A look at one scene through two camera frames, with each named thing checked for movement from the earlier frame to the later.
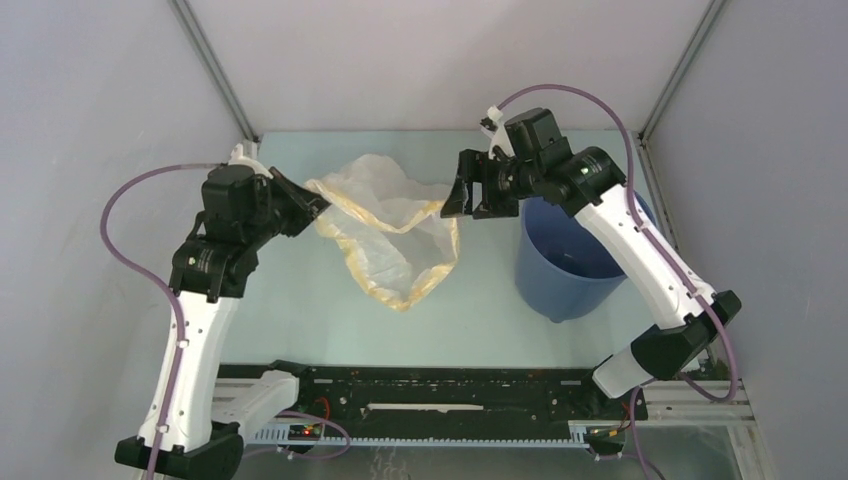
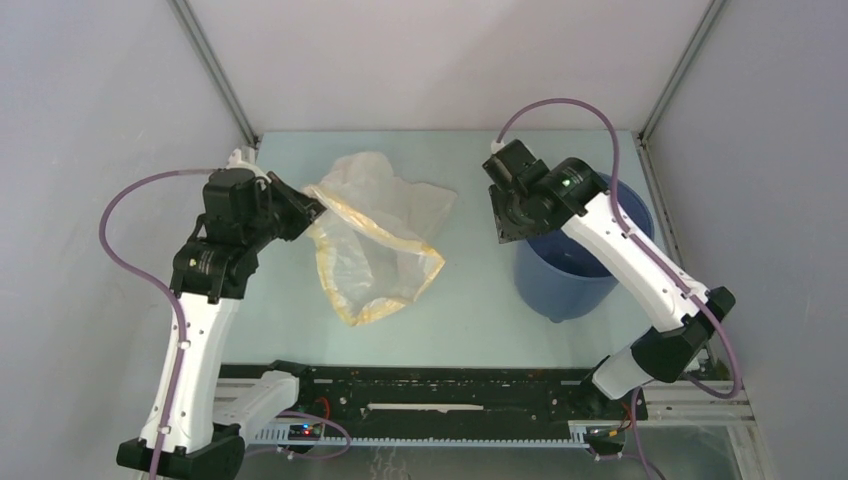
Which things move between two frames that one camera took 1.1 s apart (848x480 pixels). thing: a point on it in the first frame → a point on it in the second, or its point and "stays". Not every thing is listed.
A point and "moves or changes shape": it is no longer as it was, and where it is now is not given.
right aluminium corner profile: (642, 146) stays
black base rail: (444, 400) stays
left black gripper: (306, 204) stays
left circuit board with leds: (304, 432) stays
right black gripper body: (499, 179) → (512, 223)
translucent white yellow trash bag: (395, 230) moves or changes shape
